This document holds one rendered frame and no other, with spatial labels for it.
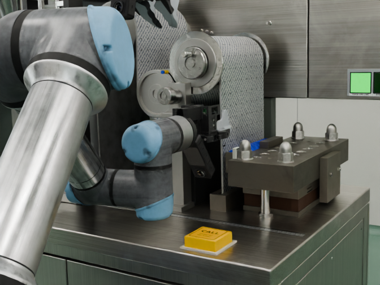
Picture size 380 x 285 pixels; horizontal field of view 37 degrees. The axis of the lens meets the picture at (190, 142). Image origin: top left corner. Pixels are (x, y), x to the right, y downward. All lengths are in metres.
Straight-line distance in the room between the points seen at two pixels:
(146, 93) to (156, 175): 0.40
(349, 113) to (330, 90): 2.44
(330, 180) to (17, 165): 0.89
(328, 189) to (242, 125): 0.26
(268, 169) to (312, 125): 2.84
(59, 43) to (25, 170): 0.18
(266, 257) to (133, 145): 0.32
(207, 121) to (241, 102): 0.22
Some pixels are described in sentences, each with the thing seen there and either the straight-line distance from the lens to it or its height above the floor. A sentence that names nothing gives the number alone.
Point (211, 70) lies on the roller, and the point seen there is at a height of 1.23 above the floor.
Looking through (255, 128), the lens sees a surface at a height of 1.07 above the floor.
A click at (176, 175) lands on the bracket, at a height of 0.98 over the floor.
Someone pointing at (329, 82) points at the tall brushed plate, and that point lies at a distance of 1.55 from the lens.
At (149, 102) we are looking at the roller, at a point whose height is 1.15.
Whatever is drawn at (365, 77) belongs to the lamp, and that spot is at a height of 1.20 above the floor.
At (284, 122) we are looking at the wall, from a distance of 4.15.
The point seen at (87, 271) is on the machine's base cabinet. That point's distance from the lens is 1.30.
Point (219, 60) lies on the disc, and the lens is 1.30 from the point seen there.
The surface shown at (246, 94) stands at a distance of 1.43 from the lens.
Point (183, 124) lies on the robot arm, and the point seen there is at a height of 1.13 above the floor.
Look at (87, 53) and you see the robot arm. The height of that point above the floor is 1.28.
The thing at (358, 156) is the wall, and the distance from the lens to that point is 4.01.
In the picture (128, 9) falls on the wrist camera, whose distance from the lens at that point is 1.12.
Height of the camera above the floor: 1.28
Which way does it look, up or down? 9 degrees down
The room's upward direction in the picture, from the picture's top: 2 degrees counter-clockwise
